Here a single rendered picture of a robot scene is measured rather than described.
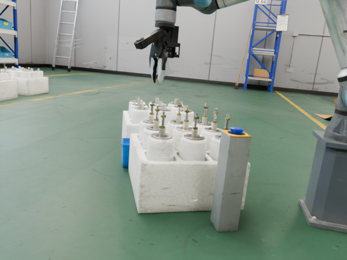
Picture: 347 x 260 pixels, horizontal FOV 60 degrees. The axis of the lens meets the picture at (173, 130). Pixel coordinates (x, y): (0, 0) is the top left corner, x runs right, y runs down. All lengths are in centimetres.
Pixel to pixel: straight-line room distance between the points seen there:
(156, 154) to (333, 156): 58
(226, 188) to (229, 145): 13
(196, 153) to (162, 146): 12
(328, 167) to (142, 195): 62
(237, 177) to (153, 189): 28
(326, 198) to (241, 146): 38
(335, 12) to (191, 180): 66
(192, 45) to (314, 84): 295
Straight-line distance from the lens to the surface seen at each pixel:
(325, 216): 118
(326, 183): 114
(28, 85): 356
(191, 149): 104
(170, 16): 111
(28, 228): 101
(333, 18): 100
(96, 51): 831
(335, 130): 113
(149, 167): 99
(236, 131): 91
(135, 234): 95
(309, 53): 761
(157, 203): 105
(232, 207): 98
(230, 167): 92
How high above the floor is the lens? 52
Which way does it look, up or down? 13 degrees down
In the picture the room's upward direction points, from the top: 5 degrees clockwise
